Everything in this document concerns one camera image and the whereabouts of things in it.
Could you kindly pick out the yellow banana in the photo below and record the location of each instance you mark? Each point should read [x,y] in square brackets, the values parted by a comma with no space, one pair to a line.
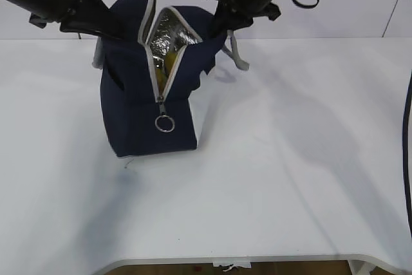
[164,67]

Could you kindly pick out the navy blue lunch bag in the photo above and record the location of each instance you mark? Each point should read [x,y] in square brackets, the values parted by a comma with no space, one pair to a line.
[140,118]

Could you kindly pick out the white tape on table edge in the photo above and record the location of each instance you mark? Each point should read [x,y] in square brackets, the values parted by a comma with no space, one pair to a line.
[229,264]

